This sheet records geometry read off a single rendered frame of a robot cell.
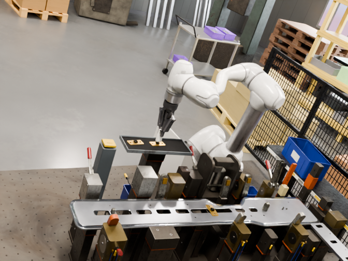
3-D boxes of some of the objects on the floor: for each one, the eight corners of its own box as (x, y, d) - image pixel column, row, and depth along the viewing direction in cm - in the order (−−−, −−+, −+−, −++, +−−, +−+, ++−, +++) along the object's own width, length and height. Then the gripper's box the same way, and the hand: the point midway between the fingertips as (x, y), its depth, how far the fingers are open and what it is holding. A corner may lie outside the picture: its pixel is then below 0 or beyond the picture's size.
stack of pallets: (332, 93, 904) (355, 48, 864) (302, 90, 852) (324, 43, 811) (288, 65, 999) (306, 24, 959) (258, 61, 946) (276, 17, 906)
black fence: (343, 419, 262) (508, 211, 196) (199, 202, 413) (264, 43, 347) (360, 413, 269) (524, 210, 203) (212, 202, 420) (278, 46, 354)
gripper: (185, 106, 222) (170, 147, 232) (171, 94, 231) (158, 134, 241) (172, 106, 218) (158, 148, 228) (159, 93, 227) (146, 134, 237)
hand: (160, 135), depth 233 cm, fingers closed
